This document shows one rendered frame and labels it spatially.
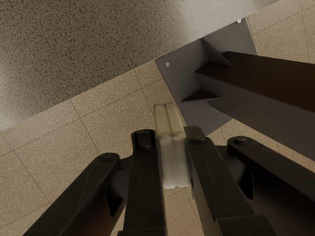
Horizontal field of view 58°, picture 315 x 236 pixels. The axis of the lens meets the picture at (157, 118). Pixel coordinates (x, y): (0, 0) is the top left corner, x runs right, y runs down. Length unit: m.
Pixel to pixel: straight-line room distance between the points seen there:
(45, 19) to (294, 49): 1.52
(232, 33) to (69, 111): 0.83
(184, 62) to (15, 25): 1.10
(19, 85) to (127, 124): 1.06
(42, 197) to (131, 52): 1.20
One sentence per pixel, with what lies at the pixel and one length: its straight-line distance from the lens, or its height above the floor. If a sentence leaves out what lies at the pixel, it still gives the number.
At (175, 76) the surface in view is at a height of 0.02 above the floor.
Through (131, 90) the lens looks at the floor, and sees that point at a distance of 1.30.
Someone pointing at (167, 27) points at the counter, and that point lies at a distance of 0.31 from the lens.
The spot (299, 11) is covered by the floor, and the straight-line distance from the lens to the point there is 1.70.
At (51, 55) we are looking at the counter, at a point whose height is 0.94.
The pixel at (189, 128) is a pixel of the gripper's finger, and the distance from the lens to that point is 0.17.
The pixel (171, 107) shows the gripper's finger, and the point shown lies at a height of 1.06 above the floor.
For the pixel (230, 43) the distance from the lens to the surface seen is 1.45.
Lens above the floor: 1.23
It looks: 65 degrees down
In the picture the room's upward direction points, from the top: 133 degrees clockwise
